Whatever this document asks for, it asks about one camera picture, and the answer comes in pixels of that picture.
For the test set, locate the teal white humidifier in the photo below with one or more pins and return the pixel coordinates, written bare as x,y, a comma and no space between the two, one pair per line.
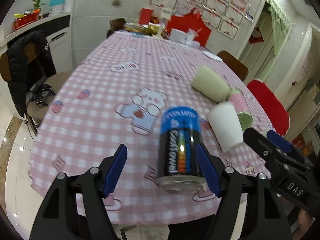
56,6

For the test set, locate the potted green plant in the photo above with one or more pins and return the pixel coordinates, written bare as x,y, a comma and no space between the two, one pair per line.
37,5

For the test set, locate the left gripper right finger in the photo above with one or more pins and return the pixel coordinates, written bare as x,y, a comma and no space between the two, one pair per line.
264,216

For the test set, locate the pink green clear tumbler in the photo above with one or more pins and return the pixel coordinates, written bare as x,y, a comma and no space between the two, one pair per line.
238,100

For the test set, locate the red door diamond decoration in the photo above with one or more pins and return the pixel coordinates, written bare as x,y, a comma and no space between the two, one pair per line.
256,36

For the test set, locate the brown wooden chair far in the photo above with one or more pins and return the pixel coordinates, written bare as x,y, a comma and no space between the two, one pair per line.
116,25

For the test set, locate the white cabinet with counter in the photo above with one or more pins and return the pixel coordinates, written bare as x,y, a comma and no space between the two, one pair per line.
57,30

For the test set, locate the round wall ornament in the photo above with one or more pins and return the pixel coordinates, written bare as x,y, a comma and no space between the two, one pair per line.
117,3

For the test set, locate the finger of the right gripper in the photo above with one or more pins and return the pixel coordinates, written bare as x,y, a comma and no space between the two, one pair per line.
282,142
272,152

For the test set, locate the small red bag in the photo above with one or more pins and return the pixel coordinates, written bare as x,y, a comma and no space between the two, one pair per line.
145,16

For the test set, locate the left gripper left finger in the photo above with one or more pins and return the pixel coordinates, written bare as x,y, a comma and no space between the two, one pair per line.
73,207

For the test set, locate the red gift bag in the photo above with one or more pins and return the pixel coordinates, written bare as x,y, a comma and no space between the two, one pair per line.
193,21

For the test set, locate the food container with snacks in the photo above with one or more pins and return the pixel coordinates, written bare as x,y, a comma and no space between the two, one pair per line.
136,28

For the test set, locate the red cushioned chair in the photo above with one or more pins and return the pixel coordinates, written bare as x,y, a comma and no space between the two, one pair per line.
275,111

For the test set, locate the large light green cup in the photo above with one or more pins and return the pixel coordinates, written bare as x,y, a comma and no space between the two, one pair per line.
211,85

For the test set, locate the plastic cup with straw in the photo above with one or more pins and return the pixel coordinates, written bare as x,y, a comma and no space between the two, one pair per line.
190,35

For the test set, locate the white desk lamp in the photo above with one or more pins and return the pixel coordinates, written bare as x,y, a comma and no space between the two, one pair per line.
165,17

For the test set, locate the blue black metal cup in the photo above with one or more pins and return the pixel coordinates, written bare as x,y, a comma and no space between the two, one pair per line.
177,166

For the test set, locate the pink checkered tablecloth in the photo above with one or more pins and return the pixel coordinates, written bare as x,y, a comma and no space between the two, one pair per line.
117,96

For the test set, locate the white box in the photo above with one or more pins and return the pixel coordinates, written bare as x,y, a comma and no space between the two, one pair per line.
177,36

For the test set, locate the brown wooden chair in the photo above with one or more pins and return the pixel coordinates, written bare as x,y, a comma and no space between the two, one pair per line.
235,65
116,25

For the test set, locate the white plastic bag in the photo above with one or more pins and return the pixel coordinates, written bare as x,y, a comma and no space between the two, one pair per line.
212,56

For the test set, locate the white paper cup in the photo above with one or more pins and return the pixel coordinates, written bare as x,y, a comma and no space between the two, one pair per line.
226,126

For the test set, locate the chair with black jacket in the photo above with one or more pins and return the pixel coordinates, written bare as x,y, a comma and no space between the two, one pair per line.
29,71

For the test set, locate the person's hand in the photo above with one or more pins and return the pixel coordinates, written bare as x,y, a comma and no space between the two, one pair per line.
305,220

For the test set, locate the brown wooden chair right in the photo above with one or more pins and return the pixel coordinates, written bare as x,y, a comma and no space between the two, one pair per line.
235,65

